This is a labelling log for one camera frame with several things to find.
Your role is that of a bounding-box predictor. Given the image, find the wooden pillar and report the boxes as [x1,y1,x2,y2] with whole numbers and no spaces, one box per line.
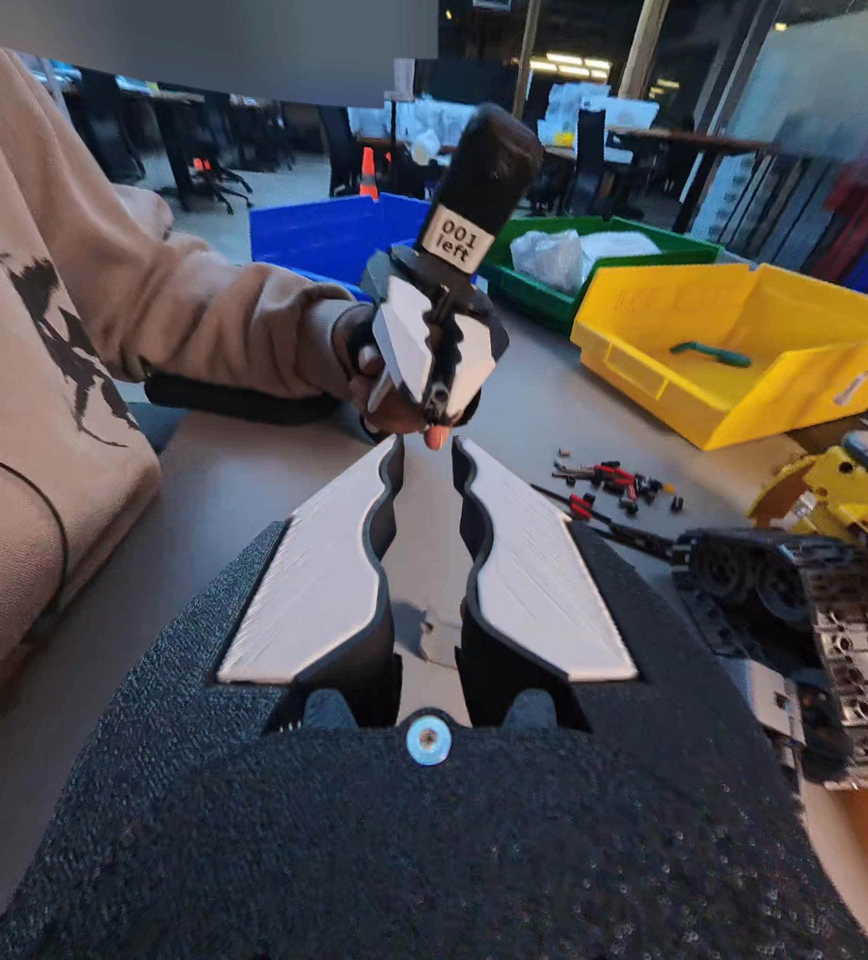
[617,0,672,100]

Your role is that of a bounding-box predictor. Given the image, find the wooden background table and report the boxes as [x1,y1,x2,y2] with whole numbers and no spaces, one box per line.
[605,126,774,235]

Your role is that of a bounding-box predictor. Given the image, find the yellow toy robot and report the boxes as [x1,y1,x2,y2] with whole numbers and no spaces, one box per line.
[670,431,868,794]

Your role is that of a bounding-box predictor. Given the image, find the green brick separator tool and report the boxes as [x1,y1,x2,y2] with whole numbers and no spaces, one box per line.
[669,341,753,371]

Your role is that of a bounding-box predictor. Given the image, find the grey desk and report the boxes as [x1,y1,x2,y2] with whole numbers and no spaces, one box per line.
[0,288,868,960]

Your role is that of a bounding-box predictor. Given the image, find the stacked storage bins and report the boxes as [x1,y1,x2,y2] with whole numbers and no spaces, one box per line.
[704,150,868,303]

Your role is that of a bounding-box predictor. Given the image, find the person's left hand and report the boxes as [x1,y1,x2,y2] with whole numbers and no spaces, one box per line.
[331,303,454,453]

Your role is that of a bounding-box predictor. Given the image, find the thin black microphone cable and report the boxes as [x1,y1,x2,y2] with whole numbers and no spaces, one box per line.
[0,431,72,625]

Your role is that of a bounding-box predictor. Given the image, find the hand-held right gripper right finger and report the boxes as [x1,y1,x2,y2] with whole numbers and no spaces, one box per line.
[451,436,641,711]

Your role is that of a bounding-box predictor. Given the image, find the pile of small building pieces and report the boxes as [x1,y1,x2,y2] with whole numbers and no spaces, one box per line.
[551,448,668,518]

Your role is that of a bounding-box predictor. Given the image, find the black long beam piece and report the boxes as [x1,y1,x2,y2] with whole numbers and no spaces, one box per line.
[605,520,680,561]

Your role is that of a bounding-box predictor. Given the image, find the black office chair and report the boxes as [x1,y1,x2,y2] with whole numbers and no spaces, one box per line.
[572,108,635,220]

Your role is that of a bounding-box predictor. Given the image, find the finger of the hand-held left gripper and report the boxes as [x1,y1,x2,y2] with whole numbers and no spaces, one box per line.
[445,311,498,411]
[370,276,437,408]

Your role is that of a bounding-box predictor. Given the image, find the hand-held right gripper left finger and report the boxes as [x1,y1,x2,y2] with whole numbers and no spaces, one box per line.
[215,435,407,708]

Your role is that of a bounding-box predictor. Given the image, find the green storage bin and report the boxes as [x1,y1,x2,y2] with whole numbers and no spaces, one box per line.
[482,216,727,336]

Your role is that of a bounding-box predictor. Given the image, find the blue storage bin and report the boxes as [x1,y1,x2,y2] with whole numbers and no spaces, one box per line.
[248,192,436,303]

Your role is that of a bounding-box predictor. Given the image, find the person in beige hoodie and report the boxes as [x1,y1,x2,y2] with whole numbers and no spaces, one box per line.
[0,33,174,751]

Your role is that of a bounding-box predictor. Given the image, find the small yellow storage bin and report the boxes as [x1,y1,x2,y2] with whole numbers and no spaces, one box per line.
[570,262,868,453]

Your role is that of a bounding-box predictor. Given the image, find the clear plastic bags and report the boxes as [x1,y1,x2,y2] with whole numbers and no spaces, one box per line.
[510,228,662,298]

